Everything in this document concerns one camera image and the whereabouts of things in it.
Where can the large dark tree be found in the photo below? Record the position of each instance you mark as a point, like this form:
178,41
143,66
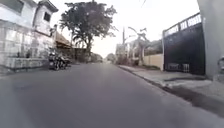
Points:
88,23

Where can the grey asphalt road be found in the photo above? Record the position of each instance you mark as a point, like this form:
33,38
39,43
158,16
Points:
93,100

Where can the pale yellow wall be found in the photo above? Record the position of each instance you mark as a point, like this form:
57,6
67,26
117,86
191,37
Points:
153,60

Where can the grey concrete pillar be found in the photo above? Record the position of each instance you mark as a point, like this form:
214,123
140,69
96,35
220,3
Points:
211,36

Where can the black metal gate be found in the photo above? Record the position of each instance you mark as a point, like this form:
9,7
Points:
185,46

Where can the building with brown roof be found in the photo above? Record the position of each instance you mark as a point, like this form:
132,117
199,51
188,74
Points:
62,43

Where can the pale two-storey building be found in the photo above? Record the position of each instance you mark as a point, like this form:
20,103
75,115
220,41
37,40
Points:
23,33

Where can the pale concrete pavement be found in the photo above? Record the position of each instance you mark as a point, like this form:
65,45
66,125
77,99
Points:
186,83

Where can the parked motorcycle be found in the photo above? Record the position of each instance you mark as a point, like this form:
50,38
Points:
58,62

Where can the pole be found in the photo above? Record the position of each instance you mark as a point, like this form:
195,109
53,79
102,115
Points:
123,41

